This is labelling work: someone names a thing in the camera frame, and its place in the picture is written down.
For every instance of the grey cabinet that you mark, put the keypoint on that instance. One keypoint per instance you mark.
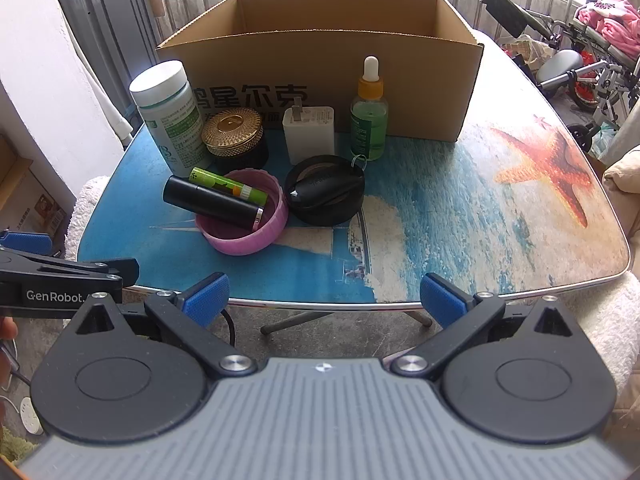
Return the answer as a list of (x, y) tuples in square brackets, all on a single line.
[(100, 35)]

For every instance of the black jar with gold lid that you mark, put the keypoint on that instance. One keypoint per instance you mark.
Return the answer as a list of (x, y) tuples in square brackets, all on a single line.
[(232, 127)]

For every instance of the printed cardboard box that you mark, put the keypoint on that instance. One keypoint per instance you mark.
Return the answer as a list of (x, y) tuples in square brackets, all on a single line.
[(35, 200)]

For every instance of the person's left hand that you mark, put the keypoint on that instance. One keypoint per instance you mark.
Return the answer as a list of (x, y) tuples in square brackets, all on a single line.
[(7, 331)]

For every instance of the wheelchair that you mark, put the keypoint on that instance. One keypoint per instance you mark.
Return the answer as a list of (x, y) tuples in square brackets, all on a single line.
[(505, 7)]

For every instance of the pink clothes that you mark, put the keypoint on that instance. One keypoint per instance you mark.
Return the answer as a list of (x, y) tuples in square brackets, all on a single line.
[(615, 27)]

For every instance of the pink ribbed lid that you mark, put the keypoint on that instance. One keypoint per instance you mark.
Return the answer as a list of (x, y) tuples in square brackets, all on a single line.
[(240, 242)]

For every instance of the black lipstick tube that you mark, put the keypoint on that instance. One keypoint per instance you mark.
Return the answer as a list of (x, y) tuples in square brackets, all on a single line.
[(210, 200)]

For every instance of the white hanging cloth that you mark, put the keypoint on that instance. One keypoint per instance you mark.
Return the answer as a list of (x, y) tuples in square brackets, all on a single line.
[(112, 110)]

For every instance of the white power strip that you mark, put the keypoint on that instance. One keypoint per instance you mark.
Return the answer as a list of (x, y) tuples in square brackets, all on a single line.
[(32, 417)]

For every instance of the brown cardboard box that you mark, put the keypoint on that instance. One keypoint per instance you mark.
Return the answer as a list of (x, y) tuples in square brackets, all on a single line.
[(400, 85)]

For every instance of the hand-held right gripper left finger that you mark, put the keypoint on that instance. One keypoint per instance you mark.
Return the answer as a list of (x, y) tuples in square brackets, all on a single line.
[(205, 296)]

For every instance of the white charger plug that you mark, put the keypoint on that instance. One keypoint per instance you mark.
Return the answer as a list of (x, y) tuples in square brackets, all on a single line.
[(307, 135)]

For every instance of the green lip balm stick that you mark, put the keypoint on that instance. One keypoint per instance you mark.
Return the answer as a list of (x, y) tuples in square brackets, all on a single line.
[(215, 181)]

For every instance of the black tape roll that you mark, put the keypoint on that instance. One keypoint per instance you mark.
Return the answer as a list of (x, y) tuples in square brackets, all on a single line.
[(325, 216)]

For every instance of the white bottle with green label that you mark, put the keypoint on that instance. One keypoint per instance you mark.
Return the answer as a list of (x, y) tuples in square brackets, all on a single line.
[(165, 110)]

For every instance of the green dropper bottle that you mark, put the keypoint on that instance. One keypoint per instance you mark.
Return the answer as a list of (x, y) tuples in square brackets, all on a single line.
[(369, 120)]

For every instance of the black oval device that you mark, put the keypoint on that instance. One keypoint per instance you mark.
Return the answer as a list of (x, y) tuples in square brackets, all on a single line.
[(315, 190)]

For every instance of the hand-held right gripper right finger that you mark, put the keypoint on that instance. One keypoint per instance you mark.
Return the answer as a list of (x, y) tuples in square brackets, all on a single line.
[(442, 300)]

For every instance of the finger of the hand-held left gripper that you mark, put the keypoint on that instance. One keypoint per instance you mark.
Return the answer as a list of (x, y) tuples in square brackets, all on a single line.
[(75, 267), (25, 242)]

